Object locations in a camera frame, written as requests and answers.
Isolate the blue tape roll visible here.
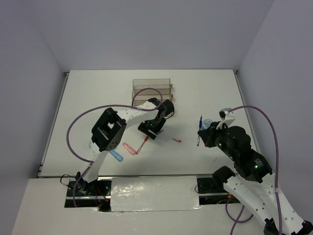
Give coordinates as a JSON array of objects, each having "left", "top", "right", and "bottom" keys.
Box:
[
  {"left": 200, "top": 119, "right": 213, "bottom": 130},
  {"left": 89, "top": 141, "right": 99, "bottom": 154}
]

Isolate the red gel pen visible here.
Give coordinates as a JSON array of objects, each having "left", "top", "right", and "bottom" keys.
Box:
[{"left": 136, "top": 136, "right": 149, "bottom": 154}]

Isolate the blue gel pen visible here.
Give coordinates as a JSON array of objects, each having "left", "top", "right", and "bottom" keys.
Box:
[{"left": 197, "top": 115, "right": 202, "bottom": 147}]

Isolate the blue correction tape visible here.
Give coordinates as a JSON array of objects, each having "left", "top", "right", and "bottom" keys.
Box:
[{"left": 110, "top": 150, "right": 124, "bottom": 162}]

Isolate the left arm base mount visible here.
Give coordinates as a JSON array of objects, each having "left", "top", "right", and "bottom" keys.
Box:
[{"left": 60, "top": 179, "right": 112, "bottom": 212}]

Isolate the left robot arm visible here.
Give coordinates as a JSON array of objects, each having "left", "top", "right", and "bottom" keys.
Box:
[{"left": 66, "top": 98, "right": 175, "bottom": 195}]

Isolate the clear drawer container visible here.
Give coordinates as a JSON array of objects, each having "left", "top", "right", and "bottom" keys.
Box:
[
  {"left": 134, "top": 99, "right": 175, "bottom": 116},
  {"left": 133, "top": 78, "right": 172, "bottom": 90},
  {"left": 132, "top": 89, "right": 173, "bottom": 100}
]

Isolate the far clear drawer container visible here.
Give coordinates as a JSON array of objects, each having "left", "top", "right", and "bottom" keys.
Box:
[{"left": 133, "top": 78, "right": 172, "bottom": 90}]

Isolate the near clear drawer container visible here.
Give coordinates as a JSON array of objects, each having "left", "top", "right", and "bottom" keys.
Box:
[{"left": 134, "top": 99, "right": 175, "bottom": 116}]

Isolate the left blue tape roll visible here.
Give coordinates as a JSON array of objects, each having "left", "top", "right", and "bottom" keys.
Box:
[{"left": 89, "top": 141, "right": 99, "bottom": 154}]

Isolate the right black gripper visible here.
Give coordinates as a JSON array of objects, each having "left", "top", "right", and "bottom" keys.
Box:
[{"left": 198, "top": 120, "right": 237, "bottom": 159}]

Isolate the right blue tape roll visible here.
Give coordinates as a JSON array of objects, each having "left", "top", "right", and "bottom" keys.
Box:
[{"left": 200, "top": 119, "right": 213, "bottom": 130}]

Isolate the middle clear drawer container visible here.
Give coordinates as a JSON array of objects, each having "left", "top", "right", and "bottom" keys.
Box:
[{"left": 132, "top": 89, "right": 173, "bottom": 100}]

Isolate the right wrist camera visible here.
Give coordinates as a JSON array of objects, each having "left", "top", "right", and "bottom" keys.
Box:
[{"left": 216, "top": 108, "right": 236, "bottom": 130}]

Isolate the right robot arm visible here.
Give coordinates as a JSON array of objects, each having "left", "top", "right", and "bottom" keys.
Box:
[{"left": 198, "top": 122, "right": 313, "bottom": 235}]

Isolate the pink correction tape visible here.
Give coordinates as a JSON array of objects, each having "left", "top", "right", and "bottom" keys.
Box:
[{"left": 122, "top": 142, "right": 137, "bottom": 155}]

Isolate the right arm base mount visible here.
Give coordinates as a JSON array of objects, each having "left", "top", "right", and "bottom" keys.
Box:
[{"left": 194, "top": 177, "right": 232, "bottom": 205}]

